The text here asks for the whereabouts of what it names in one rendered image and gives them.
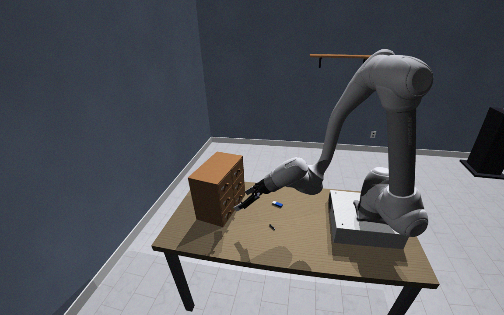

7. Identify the brown wooden chest of drawers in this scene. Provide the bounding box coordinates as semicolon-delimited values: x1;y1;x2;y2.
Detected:
188;151;243;227

